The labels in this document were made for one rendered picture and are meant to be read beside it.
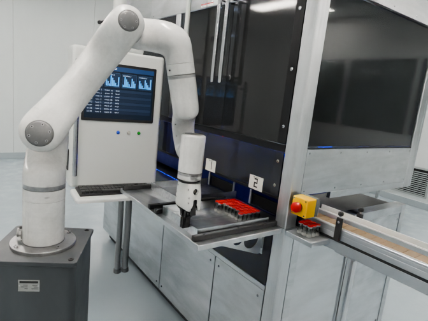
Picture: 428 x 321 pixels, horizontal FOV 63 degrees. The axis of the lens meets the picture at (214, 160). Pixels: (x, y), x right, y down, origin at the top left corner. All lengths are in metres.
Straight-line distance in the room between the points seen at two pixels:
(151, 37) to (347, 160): 0.98
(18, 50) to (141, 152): 4.62
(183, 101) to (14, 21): 5.52
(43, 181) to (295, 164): 0.87
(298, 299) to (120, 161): 1.18
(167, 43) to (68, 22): 5.59
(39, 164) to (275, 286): 1.00
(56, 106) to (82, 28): 5.68
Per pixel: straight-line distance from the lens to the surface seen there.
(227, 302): 1.83
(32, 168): 1.15
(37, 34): 6.55
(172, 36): 1.13
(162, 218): 1.40
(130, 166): 2.09
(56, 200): 1.16
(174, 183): 1.83
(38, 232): 1.18
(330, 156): 1.54
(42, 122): 1.05
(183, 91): 1.12
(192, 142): 1.15
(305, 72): 1.36
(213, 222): 1.40
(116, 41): 1.06
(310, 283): 1.73
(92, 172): 2.04
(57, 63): 6.58
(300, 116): 1.35
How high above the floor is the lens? 1.38
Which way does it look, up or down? 11 degrees down
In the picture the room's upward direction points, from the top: 6 degrees clockwise
